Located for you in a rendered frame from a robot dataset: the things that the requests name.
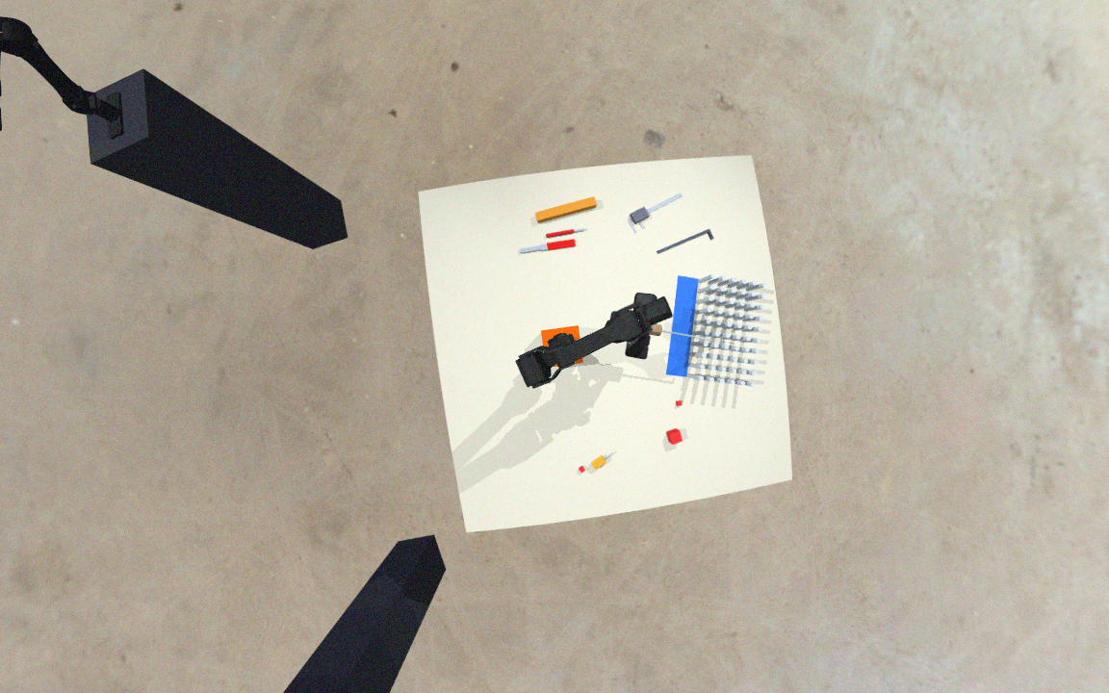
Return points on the blue flat strip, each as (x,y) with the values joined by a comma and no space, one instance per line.
(683,319)

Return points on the orange rectangular bar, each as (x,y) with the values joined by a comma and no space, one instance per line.
(566,209)

